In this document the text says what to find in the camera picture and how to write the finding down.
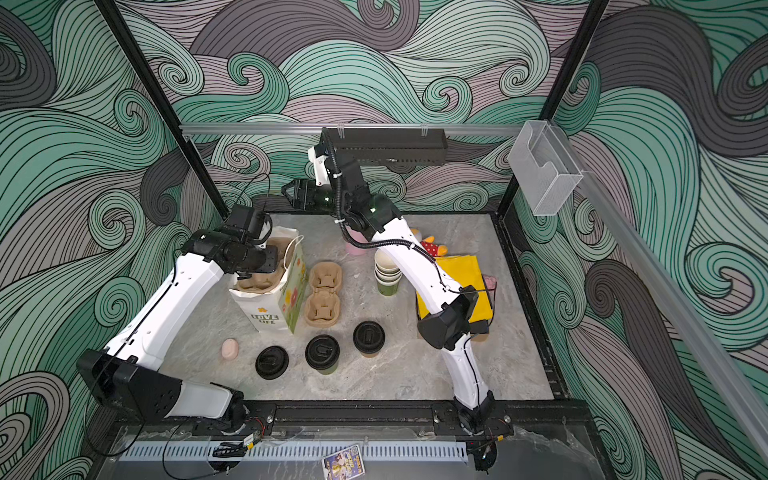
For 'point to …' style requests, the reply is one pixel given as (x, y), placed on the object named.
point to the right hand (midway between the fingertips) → (293, 189)
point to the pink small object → (229, 348)
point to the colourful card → (344, 465)
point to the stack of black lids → (271, 362)
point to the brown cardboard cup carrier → (322, 305)
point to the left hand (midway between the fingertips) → (270, 258)
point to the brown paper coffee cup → (370, 355)
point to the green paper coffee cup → (328, 371)
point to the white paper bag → (283, 310)
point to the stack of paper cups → (387, 273)
